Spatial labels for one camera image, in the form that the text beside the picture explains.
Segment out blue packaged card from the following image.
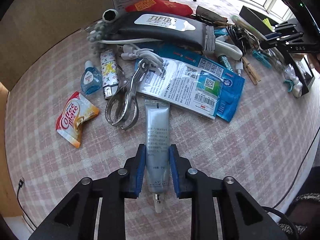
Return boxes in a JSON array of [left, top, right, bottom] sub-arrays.
[[137, 42, 245, 122]]

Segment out patterned lighter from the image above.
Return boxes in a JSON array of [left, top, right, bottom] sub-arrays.
[[100, 49, 118, 100]]

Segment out blue eye drop bottle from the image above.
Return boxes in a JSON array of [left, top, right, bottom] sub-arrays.
[[81, 61, 102, 95]]

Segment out wooden clothespin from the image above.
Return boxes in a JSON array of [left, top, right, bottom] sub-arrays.
[[242, 56, 261, 85]]

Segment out red plastic bag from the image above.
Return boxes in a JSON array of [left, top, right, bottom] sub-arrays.
[[125, 0, 193, 17]]

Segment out metal tongs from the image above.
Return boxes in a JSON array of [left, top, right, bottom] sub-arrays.
[[105, 59, 150, 131]]

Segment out black storage tray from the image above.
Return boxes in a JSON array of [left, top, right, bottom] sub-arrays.
[[240, 3, 319, 95]]

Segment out black pouch white label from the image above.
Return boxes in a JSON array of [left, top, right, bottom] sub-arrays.
[[111, 11, 215, 51]]

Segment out silver cream tube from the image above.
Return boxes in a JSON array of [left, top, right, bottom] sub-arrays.
[[144, 99, 170, 213]]

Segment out coffee mate sachet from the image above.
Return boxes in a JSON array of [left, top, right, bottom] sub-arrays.
[[55, 91, 100, 148]]

